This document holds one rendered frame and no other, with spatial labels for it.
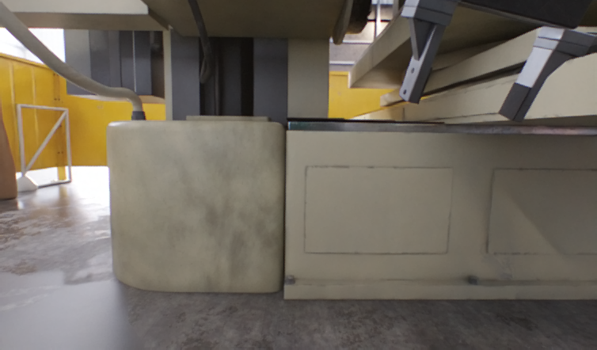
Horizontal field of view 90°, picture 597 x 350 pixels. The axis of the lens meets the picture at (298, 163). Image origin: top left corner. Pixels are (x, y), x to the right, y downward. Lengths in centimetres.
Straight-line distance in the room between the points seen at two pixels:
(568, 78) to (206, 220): 101
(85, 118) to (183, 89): 246
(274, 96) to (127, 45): 81
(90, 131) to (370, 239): 349
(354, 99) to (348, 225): 252
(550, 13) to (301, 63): 137
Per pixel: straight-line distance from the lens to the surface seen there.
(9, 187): 336
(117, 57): 191
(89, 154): 409
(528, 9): 38
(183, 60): 176
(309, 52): 168
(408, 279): 121
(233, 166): 104
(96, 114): 403
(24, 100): 397
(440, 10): 35
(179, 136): 108
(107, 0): 155
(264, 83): 165
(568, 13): 41
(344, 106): 344
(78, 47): 203
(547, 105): 80
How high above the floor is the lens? 56
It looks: 6 degrees down
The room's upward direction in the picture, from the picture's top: 1 degrees clockwise
